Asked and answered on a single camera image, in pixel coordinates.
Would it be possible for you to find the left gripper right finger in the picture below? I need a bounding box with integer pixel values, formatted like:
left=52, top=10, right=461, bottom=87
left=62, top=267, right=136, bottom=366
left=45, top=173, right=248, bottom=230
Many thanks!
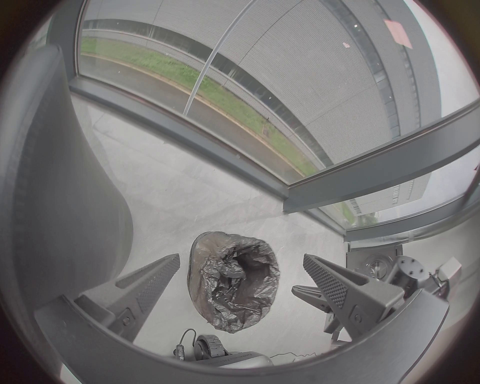
left=302, top=253, right=406, bottom=343

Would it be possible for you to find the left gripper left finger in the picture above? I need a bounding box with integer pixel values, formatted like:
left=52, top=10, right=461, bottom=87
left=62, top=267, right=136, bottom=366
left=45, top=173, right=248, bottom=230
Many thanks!
left=74, top=253, right=181, bottom=344

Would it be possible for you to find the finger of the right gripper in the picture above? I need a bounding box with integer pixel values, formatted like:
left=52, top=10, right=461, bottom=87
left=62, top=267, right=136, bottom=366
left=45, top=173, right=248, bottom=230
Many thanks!
left=292, top=284, right=337, bottom=313
left=323, top=312, right=353, bottom=343

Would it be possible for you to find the black plastic bag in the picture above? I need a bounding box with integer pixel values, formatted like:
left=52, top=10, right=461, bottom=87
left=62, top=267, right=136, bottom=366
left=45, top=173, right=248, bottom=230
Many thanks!
left=186, top=232, right=281, bottom=334

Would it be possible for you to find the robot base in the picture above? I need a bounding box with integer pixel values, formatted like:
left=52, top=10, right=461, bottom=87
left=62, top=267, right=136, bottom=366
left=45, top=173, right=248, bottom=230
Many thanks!
left=193, top=335, right=274, bottom=370

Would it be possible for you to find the dark grey washing machine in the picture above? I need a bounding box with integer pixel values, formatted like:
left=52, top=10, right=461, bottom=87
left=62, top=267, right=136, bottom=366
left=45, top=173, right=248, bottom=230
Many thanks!
left=347, top=244, right=403, bottom=280

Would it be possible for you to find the window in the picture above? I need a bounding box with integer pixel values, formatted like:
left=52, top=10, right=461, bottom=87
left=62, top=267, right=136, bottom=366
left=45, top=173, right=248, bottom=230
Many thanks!
left=49, top=0, right=480, bottom=242

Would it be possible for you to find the dark grey round chair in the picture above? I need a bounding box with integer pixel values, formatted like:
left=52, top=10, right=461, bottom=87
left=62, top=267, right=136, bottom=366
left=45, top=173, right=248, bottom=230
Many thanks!
left=0, top=44, right=134, bottom=376

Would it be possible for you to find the black cable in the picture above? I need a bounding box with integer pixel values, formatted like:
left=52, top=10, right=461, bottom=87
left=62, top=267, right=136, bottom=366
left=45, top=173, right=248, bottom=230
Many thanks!
left=173, top=329, right=198, bottom=361

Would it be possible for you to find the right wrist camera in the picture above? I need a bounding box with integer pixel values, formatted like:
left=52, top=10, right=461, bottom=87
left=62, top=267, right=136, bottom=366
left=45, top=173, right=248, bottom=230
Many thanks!
left=435, top=257, right=463, bottom=292

